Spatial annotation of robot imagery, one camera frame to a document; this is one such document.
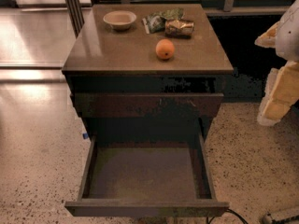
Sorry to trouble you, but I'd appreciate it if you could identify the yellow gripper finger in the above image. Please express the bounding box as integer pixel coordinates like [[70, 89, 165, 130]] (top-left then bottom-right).
[[257, 61, 299, 126], [254, 22, 279, 49]]

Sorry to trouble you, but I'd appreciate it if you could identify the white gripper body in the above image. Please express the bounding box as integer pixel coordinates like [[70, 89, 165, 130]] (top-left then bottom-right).
[[276, 0, 299, 62]]

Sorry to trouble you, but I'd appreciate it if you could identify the orange fruit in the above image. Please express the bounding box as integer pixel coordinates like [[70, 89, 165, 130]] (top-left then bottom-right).
[[155, 39, 175, 60]]

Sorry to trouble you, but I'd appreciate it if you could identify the dark brown drawer cabinet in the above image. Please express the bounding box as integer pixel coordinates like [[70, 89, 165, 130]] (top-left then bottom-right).
[[62, 4, 233, 142]]

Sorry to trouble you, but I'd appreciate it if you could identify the closed top drawer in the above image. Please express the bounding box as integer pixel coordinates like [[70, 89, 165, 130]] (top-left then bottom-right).
[[71, 92, 223, 118]]

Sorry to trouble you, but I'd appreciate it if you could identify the green chip bag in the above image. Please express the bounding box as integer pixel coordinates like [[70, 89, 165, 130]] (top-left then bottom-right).
[[142, 7, 184, 34]]

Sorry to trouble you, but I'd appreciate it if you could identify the white power strip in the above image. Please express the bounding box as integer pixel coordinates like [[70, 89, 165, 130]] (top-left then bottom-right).
[[262, 206, 299, 224]]

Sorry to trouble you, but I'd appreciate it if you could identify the white paper bowl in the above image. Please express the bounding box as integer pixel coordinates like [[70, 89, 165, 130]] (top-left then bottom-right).
[[103, 10, 136, 31]]

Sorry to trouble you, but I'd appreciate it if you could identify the blue tape piece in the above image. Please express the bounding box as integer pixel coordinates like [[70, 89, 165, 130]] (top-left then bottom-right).
[[82, 133, 89, 139]]

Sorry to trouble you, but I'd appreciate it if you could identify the black cable on floor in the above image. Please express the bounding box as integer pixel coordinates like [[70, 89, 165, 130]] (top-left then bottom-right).
[[206, 208, 249, 224]]

